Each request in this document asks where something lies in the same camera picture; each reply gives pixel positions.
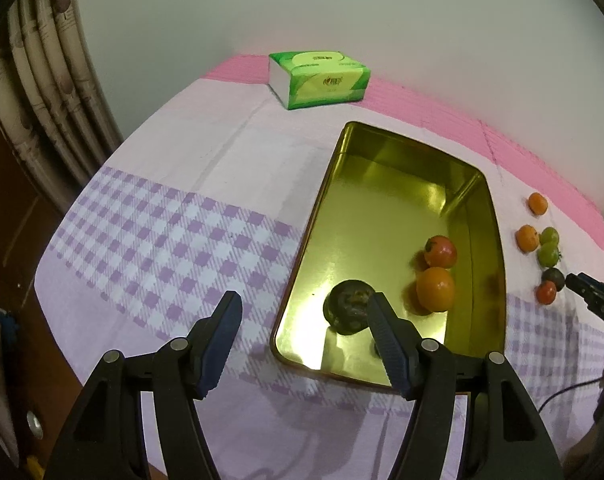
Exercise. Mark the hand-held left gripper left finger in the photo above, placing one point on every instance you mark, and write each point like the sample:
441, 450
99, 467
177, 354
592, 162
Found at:
221, 345

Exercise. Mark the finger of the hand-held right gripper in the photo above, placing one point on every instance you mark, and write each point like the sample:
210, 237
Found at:
594, 300

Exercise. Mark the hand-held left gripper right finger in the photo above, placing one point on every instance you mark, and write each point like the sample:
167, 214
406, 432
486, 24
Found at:
388, 345

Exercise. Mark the small dark round fruit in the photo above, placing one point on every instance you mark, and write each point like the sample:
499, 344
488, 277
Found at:
553, 277

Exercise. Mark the large orange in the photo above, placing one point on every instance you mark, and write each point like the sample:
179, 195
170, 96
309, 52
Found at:
435, 290

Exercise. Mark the large red tomato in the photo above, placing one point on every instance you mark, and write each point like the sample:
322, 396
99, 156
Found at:
441, 251

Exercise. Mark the gold metal tin tray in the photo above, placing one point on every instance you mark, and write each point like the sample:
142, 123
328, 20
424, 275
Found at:
382, 220

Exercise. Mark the small red tomato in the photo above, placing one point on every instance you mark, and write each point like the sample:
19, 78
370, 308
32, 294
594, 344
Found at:
546, 292

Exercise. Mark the green tomato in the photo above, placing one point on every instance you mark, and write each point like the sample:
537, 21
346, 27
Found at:
548, 255
550, 235

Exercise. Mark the small orange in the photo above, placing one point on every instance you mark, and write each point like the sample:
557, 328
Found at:
526, 238
537, 203

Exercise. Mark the pink purple checkered tablecloth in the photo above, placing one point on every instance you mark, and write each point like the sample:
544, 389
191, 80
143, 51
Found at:
182, 210

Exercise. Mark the brown wooden cabinet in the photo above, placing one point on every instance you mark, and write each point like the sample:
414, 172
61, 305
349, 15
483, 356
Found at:
12, 270

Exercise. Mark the green tissue pack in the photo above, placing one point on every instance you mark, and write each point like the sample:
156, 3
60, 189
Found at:
322, 80

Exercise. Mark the beige patterned curtain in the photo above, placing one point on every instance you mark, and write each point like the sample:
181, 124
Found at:
47, 85

